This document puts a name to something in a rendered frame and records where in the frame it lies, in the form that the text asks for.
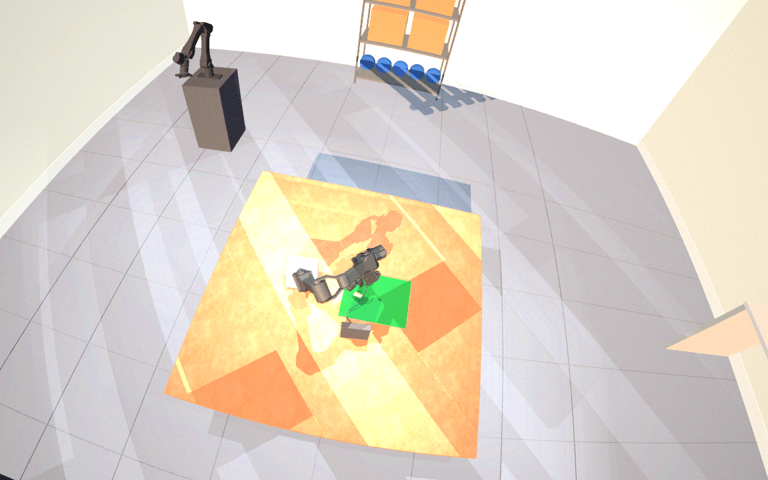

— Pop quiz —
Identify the green circuit board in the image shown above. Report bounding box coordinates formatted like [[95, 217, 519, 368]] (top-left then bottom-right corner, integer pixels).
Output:
[[338, 276, 412, 329]]

